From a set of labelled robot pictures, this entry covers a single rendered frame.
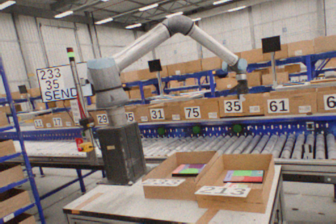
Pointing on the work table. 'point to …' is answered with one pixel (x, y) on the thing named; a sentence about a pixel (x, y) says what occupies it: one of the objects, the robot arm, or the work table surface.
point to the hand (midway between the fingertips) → (239, 104)
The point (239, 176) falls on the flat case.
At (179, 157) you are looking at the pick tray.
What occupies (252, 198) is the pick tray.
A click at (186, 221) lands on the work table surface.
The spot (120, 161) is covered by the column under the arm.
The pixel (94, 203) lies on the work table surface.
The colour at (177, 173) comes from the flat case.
